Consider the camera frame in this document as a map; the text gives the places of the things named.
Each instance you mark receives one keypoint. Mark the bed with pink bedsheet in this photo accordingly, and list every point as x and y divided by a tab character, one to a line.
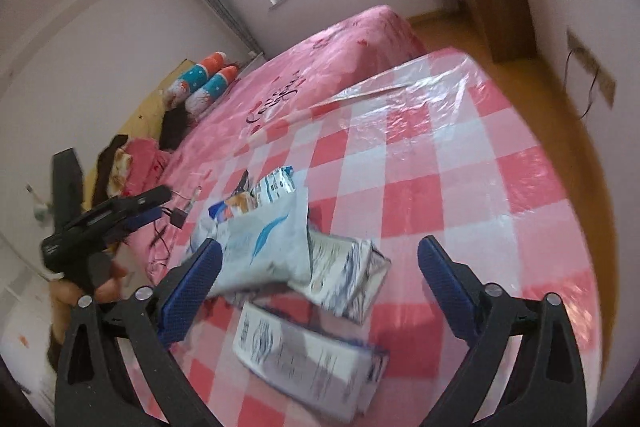
310	57

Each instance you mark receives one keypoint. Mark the person's left forearm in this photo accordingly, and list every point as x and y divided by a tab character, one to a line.
57	337

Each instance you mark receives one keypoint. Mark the wall socket panel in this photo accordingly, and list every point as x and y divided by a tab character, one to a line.
590	67

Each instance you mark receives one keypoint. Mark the red white checked tablecloth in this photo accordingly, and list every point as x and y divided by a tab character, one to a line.
450	167

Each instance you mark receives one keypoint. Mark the blue orange bolster pillow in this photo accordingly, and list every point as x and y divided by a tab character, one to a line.
197	74
214	88

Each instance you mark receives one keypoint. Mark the dark brown garment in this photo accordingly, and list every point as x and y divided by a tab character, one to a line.
105	167

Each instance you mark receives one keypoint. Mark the person's left hand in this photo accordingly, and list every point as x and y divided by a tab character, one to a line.
109	289

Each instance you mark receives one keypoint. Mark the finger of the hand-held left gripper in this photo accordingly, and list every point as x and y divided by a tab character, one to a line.
142	218
155	196

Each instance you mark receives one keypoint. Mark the yellow headboard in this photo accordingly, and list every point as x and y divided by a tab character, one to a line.
145	107

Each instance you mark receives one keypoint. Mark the orange blue packet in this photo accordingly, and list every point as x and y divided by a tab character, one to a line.
232	209

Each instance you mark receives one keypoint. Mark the pink pillow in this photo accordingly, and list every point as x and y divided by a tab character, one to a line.
150	162

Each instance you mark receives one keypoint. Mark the blue white packet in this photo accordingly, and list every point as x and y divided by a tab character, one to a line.
274	187

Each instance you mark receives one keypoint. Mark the black cloth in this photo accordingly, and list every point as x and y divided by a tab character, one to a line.
175	129

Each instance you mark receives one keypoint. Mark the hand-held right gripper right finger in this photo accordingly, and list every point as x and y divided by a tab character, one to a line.
447	287

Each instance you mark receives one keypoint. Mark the black charger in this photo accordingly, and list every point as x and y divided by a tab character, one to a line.
177	218

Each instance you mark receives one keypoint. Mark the white blue plastic bag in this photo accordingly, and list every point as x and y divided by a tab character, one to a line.
265	247

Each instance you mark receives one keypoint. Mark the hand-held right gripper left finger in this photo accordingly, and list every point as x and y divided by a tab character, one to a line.
192	292

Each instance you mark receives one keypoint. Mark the white grey printed carton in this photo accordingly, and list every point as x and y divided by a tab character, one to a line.
295	357
350	277

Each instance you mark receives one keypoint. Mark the floral pillow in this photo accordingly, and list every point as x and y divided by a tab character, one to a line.
120	172

